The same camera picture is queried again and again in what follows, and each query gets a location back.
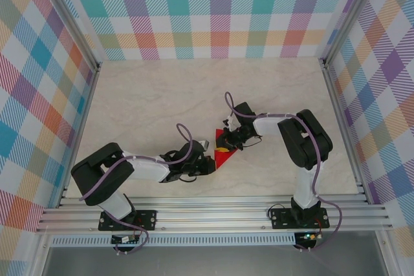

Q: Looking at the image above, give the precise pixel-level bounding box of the aluminium side rail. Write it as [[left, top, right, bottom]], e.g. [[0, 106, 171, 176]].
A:
[[321, 61, 370, 204], [58, 62, 102, 209]]

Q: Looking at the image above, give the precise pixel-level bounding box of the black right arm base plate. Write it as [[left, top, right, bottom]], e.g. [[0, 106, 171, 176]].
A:
[[268, 206, 330, 230]]

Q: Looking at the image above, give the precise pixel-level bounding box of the thin black right gripper cable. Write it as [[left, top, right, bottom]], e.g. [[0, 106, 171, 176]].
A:
[[243, 135, 263, 148]]

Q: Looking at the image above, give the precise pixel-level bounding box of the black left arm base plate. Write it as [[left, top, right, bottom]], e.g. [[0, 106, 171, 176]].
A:
[[98, 209, 158, 231]]

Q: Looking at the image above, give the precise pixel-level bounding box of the perforated metal cable tray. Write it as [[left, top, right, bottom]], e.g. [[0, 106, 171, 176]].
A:
[[50, 235, 297, 247]]

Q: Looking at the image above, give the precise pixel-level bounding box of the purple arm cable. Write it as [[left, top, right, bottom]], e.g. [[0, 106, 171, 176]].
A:
[[78, 123, 197, 256], [224, 91, 344, 253]]

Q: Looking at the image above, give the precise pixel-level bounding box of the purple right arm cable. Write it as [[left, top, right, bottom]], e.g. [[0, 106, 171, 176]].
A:
[[224, 91, 344, 253]]

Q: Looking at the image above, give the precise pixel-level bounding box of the aluminium corner post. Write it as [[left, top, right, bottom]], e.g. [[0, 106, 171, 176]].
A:
[[32, 0, 101, 73], [318, 0, 386, 67]]

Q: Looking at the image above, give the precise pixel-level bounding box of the red cloth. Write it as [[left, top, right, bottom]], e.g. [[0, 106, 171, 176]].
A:
[[213, 128, 241, 171]]

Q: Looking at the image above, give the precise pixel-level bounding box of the aluminium mounting rail beam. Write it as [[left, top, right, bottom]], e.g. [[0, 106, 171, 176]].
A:
[[36, 195, 394, 234]]

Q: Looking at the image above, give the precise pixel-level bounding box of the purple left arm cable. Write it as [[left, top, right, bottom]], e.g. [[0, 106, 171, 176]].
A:
[[78, 123, 197, 256]]

